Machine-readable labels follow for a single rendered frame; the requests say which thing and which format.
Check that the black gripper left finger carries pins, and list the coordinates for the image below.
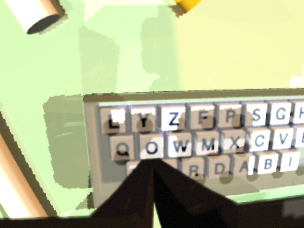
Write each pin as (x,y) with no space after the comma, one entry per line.
(130,206)

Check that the grey keyboard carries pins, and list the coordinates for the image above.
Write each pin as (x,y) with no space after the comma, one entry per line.
(235,142)

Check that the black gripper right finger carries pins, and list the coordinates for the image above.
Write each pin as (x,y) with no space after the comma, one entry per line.
(181,202)

